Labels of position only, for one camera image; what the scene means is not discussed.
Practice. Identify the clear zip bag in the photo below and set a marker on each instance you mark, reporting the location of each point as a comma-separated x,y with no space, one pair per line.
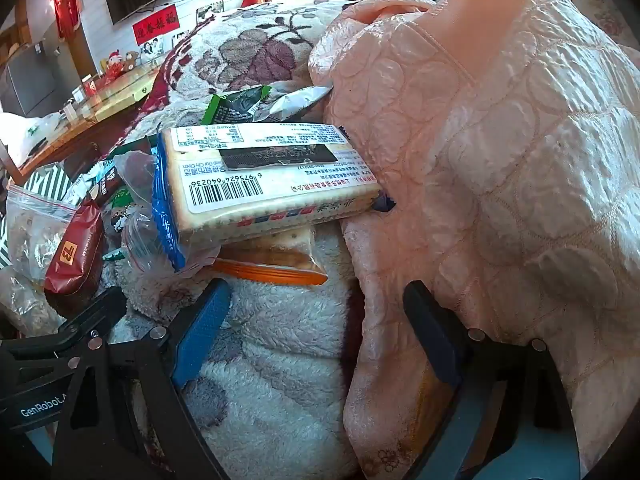
30,230

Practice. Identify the marble top wooden cabinet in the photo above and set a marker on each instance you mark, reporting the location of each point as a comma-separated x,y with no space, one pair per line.
115,91

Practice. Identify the clear tied nut bag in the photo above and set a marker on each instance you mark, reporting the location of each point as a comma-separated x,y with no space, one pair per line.
20,305

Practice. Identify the pink quilt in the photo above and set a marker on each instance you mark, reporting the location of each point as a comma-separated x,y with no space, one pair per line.
500,160

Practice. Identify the brown plush toy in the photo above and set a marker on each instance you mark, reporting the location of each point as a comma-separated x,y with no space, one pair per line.
131,61

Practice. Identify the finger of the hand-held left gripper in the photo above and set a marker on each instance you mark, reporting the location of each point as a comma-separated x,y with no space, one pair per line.
97,307

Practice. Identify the red wall banner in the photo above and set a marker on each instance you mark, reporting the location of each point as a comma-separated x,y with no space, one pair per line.
156,24

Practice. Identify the brown coffee stick packet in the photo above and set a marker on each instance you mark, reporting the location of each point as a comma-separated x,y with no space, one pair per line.
107,180

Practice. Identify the red white floral blanket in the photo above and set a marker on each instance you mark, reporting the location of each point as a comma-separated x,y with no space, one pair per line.
260,50

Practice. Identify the dark red snack packet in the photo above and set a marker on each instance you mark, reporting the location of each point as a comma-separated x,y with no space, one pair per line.
75,260

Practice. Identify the red plush toy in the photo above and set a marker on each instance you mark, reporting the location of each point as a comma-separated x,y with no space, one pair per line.
114,64

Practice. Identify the green white striped box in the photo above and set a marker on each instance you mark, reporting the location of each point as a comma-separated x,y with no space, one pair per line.
50,180

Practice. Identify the white plastic bag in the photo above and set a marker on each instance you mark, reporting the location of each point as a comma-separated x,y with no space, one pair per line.
30,132

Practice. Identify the silver snack packet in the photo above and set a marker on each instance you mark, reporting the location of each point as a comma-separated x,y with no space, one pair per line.
295,102

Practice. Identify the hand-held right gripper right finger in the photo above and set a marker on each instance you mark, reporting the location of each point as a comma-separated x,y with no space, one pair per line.
435,342

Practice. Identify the red knot decoration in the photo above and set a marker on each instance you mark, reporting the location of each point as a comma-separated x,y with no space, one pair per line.
65,0

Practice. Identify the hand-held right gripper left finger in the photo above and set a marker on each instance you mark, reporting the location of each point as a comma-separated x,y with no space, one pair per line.
200,332

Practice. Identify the blue-edged cracker pack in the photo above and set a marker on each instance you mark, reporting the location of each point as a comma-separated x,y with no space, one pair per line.
260,185

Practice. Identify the green snack packet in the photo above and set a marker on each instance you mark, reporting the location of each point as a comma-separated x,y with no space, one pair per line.
235,105

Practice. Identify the large framed photo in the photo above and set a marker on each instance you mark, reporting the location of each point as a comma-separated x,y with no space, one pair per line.
210,10

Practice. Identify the orange-edged cracker pack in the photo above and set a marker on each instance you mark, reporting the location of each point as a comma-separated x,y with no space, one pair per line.
285,256

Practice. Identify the grey refrigerator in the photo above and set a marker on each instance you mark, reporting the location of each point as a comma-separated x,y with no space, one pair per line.
25,80

